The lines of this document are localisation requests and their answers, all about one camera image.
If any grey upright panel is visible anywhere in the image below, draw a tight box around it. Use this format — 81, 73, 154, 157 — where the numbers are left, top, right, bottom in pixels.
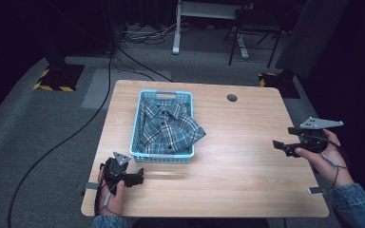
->
274, 0, 352, 80

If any black metal chair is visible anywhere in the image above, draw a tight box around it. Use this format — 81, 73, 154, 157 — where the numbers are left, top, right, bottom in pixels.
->
223, 3, 287, 68

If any person's right denim sleeve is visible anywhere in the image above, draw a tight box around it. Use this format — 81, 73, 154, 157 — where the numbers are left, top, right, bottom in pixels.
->
328, 182, 365, 228

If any white desk frame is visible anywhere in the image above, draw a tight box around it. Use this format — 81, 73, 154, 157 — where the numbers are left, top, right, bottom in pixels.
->
171, 0, 255, 60

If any person's denim sleeve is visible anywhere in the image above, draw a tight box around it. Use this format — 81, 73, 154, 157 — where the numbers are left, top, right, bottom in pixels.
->
91, 215, 128, 228
328, 182, 365, 228

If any blue plaid shirt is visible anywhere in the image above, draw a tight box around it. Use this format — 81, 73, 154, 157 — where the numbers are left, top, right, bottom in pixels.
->
131, 98, 208, 156

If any black stand pole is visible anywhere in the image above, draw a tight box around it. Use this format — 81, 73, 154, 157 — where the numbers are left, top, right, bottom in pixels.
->
101, 0, 122, 55

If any blue plastic basket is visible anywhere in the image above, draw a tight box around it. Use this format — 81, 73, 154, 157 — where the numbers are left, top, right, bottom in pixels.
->
129, 89, 196, 165

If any person's left denim sleeve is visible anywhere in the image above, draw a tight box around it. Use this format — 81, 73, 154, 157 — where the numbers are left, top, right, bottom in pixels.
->
91, 215, 128, 228

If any gripper grey cable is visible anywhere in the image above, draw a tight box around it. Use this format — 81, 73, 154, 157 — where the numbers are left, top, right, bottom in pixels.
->
94, 162, 124, 218
320, 135, 350, 191

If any left gripper grey cable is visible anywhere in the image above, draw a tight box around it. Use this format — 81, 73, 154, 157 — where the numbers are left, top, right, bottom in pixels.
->
94, 162, 124, 218

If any thick black floor cable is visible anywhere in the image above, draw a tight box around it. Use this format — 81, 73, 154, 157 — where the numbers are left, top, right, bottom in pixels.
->
7, 51, 114, 228

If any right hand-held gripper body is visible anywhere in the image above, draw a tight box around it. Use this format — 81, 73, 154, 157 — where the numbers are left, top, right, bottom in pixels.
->
287, 116, 345, 157

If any person's right hand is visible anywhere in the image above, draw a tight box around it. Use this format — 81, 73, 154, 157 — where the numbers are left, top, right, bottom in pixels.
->
294, 128, 356, 189

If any right gripper grey cable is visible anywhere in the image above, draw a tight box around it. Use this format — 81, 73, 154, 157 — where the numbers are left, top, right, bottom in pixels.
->
320, 135, 350, 191

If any person's left hand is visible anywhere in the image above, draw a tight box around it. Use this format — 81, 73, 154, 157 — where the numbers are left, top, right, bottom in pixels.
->
96, 166, 126, 219

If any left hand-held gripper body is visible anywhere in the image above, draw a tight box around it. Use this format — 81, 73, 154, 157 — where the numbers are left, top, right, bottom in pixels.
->
100, 151, 132, 196

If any tangle of floor cables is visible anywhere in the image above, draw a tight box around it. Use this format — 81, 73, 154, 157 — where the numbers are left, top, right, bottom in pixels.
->
119, 22, 179, 46

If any thin black floor cable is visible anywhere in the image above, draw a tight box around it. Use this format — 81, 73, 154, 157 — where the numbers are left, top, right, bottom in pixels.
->
117, 47, 174, 83

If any black hazard-striped stand base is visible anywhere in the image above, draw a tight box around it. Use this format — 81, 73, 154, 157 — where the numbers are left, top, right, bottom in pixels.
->
258, 69, 301, 100
32, 51, 86, 93

